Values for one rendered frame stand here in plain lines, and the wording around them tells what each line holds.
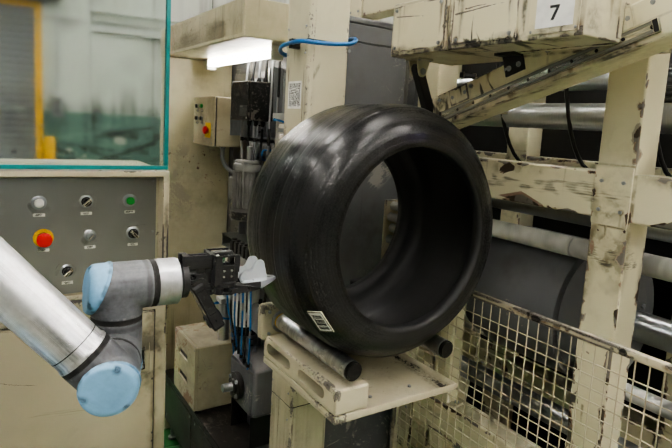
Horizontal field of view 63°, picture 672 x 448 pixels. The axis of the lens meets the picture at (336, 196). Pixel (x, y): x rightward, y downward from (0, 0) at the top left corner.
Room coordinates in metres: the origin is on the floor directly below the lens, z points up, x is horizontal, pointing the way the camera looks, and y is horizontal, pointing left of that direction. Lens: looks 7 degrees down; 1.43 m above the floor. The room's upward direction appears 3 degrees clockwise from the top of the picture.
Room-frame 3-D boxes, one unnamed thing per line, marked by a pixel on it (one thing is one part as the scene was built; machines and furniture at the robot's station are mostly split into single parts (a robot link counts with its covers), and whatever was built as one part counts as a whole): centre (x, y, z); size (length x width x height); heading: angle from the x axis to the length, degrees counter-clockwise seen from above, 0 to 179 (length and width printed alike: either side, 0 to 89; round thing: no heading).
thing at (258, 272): (1.13, 0.15, 1.12); 0.09 x 0.03 x 0.06; 123
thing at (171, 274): (1.04, 0.32, 1.11); 0.10 x 0.05 x 0.09; 33
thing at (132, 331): (0.97, 0.39, 1.00); 0.12 x 0.09 x 0.12; 19
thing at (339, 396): (1.29, 0.04, 0.84); 0.36 x 0.09 x 0.06; 33
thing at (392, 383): (1.37, -0.08, 0.80); 0.37 x 0.36 x 0.02; 123
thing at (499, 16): (1.43, -0.40, 1.71); 0.61 x 0.25 x 0.15; 33
